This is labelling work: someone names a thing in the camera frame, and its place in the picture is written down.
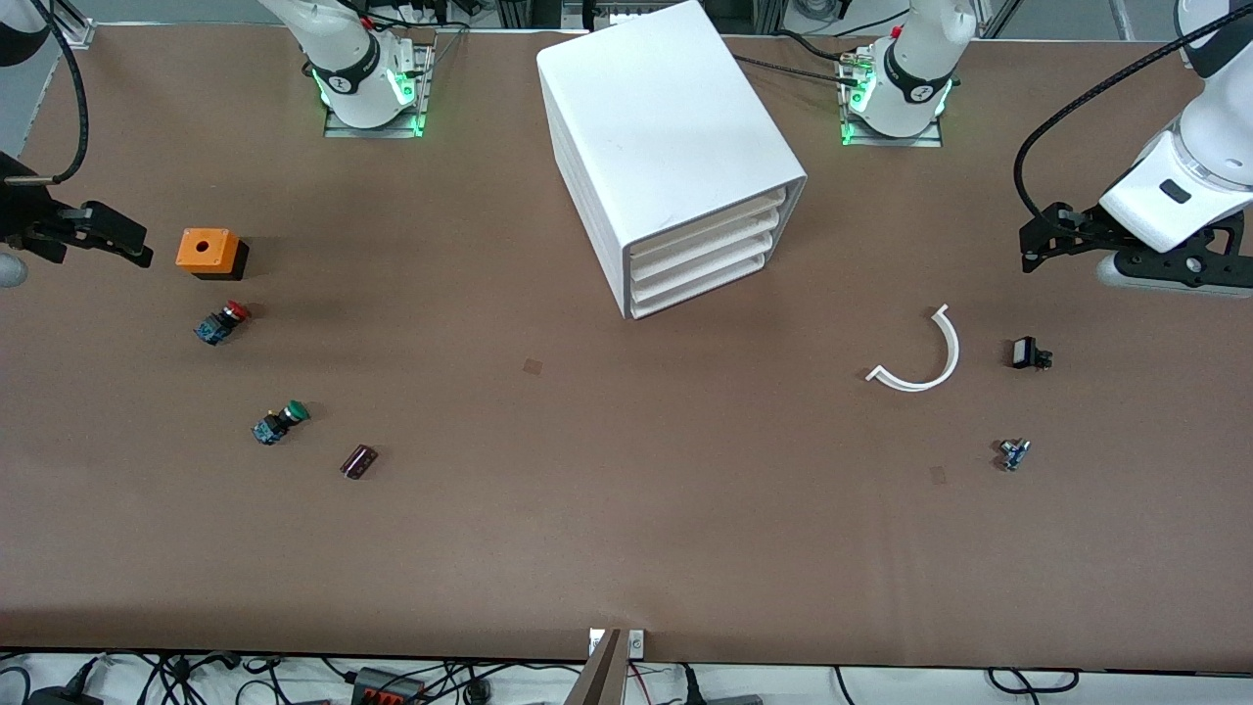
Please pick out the red push button switch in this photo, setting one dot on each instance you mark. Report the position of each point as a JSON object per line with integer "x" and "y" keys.
{"x": 220, "y": 323}

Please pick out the orange box with hole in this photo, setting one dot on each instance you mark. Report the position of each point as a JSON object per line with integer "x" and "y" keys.
{"x": 206, "y": 250}

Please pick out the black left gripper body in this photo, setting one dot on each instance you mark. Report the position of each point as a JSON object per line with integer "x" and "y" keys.
{"x": 1088, "y": 228}

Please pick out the dark maroon cylinder capacitor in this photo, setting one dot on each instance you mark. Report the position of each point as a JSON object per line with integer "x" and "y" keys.
{"x": 358, "y": 462}

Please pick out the white drawer cabinet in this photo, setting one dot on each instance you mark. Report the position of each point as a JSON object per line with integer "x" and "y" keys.
{"x": 656, "y": 117}

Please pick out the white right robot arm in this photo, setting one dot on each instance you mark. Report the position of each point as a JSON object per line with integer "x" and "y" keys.
{"x": 343, "y": 49}

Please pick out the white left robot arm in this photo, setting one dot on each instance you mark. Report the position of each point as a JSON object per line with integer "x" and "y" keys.
{"x": 910, "y": 59}

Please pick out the green push button switch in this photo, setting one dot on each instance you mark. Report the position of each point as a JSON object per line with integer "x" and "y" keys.
{"x": 279, "y": 423}

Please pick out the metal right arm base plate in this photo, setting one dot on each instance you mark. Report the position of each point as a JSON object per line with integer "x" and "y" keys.
{"x": 372, "y": 132}

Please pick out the brown beam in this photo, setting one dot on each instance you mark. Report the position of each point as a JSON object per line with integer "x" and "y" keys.
{"x": 597, "y": 681}

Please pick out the small black switch white face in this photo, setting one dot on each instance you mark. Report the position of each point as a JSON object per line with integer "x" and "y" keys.
{"x": 1025, "y": 352}

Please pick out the small blue silver component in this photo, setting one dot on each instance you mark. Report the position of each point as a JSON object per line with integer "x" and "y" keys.
{"x": 1013, "y": 455}

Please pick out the black power strip red switches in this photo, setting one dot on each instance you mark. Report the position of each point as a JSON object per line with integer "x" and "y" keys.
{"x": 387, "y": 690}

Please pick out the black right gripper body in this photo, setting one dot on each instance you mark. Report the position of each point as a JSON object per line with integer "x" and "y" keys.
{"x": 22, "y": 211}

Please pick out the white curved plastic strip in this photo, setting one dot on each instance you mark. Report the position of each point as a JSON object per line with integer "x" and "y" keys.
{"x": 954, "y": 352}

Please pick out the white plastic drawer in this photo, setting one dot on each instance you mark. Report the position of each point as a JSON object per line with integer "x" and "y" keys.
{"x": 705, "y": 266}
{"x": 710, "y": 226}
{"x": 700, "y": 286}
{"x": 710, "y": 247}

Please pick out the aluminium table corner bracket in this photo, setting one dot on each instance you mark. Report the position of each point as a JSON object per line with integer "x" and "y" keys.
{"x": 80, "y": 31}

